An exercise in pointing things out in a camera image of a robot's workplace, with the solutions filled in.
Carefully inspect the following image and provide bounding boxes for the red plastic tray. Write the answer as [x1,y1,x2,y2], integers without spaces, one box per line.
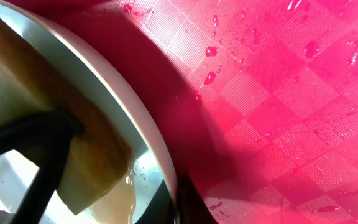
[16,0,358,223]

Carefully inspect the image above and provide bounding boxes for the white plate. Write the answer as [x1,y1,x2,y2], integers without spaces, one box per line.
[0,1,177,223]

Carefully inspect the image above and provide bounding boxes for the green scrubbing sponge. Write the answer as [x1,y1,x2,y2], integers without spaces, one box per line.
[0,19,131,214]

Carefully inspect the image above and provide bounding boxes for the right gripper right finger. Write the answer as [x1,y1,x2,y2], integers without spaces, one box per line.
[177,177,218,224]

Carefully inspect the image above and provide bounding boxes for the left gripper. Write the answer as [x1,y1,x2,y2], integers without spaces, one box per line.
[0,110,83,224]

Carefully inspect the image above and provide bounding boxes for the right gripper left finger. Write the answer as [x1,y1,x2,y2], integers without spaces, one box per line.
[136,181,175,224]

